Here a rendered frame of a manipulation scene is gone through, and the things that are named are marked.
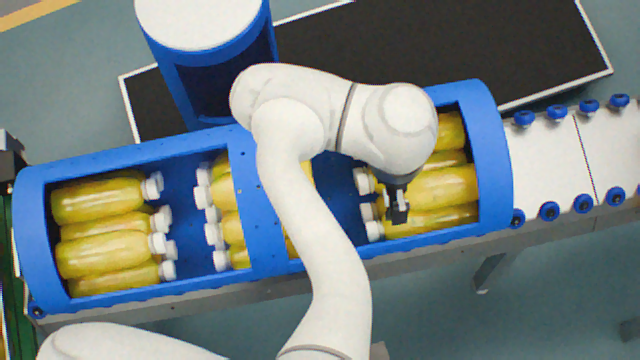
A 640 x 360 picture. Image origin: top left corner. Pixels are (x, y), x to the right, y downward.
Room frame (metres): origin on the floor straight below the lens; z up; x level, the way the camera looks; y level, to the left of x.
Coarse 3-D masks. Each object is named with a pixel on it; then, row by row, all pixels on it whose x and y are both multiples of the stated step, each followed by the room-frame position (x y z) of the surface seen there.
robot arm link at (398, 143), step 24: (360, 96) 0.46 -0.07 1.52; (384, 96) 0.44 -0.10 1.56; (408, 96) 0.44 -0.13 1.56; (360, 120) 0.43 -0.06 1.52; (384, 120) 0.41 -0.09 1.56; (408, 120) 0.41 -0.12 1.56; (432, 120) 0.41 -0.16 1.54; (360, 144) 0.40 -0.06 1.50; (384, 144) 0.39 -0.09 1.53; (408, 144) 0.38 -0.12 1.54; (432, 144) 0.39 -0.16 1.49; (384, 168) 0.38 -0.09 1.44; (408, 168) 0.37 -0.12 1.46
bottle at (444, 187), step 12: (444, 168) 0.47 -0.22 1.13; (456, 168) 0.46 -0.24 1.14; (468, 168) 0.46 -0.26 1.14; (420, 180) 0.45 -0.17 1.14; (432, 180) 0.45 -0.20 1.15; (444, 180) 0.44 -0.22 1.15; (456, 180) 0.44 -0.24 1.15; (468, 180) 0.44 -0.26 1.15; (408, 192) 0.43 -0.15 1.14; (420, 192) 0.43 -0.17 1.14; (432, 192) 0.42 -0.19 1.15; (444, 192) 0.42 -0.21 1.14; (456, 192) 0.42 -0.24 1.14; (468, 192) 0.42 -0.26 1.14; (420, 204) 0.41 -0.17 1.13; (432, 204) 0.41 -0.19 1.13; (444, 204) 0.41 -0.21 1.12; (456, 204) 0.41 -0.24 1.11
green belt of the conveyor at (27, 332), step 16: (0, 208) 0.56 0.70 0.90; (0, 224) 0.52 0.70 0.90; (0, 240) 0.49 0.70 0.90; (16, 288) 0.38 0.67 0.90; (16, 304) 0.34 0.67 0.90; (16, 320) 0.31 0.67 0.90; (16, 336) 0.28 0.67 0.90; (32, 336) 0.28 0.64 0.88; (16, 352) 0.24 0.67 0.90; (32, 352) 0.24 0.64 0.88
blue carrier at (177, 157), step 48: (432, 96) 0.58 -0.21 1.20; (480, 96) 0.57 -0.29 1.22; (144, 144) 0.56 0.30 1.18; (192, 144) 0.54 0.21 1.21; (240, 144) 0.52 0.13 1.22; (480, 144) 0.47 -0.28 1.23; (48, 192) 0.54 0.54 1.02; (192, 192) 0.52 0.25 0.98; (336, 192) 0.50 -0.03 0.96; (480, 192) 0.40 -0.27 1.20; (48, 240) 0.39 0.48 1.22; (192, 240) 0.43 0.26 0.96; (384, 240) 0.38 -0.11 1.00; (432, 240) 0.35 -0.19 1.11; (48, 288) 0.31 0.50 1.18; (144, 288) 0.31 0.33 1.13; (192, 288) 0.31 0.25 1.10
